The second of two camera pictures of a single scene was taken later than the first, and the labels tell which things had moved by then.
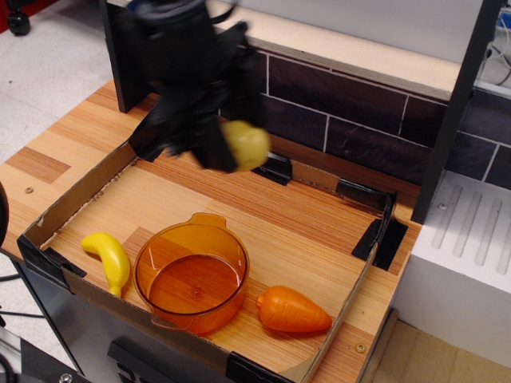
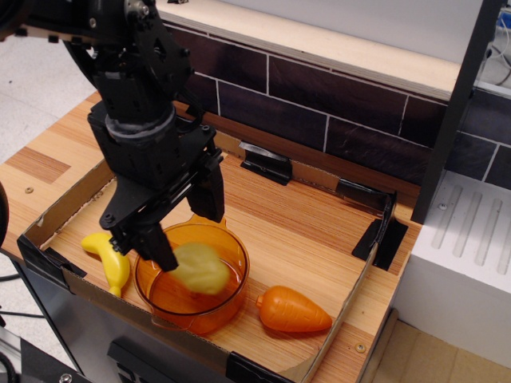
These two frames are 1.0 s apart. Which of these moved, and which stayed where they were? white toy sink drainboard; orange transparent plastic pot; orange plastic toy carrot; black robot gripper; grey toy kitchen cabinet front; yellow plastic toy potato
Moved: yellow plastic toy potato; black robot gripper
Stayed: grey toy kitchen cabinet front; white toy sink drainboard; orange transparent plastic pot; orange plastic toy carrot
